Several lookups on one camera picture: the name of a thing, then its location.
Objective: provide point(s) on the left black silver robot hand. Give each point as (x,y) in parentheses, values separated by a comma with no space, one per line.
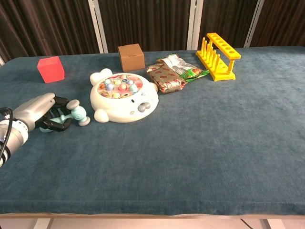
(33,111)

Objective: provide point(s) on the light blue toy mallet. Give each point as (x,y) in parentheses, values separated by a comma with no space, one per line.
(79,114)

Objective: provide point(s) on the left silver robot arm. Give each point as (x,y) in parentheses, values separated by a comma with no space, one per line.
(14,138)

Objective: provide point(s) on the white whack-a-mole toy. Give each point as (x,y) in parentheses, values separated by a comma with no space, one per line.
(119,109)

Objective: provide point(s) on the red foam cube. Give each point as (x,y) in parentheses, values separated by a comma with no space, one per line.
(51,70)

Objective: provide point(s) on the small brown cardboard box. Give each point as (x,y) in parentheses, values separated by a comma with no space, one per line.
(132,58)

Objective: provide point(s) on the white table leg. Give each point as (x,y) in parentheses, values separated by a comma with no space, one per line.
(275,224)
(44,224)

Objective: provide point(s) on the gold brown snack packet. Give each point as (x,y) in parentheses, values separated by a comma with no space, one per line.
(166,80)

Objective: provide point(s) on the green silver snack packet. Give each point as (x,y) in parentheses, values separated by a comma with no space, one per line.
(188,71)

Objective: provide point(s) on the blue table cloth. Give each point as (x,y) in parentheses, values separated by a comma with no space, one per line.
(190,148)

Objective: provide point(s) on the yellow test tube rack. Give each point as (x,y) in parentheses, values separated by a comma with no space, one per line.
(224,75)

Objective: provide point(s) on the white partition post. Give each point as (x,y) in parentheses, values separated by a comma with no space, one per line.
(1,60)
(194,23)
(98,26)
(253,23)

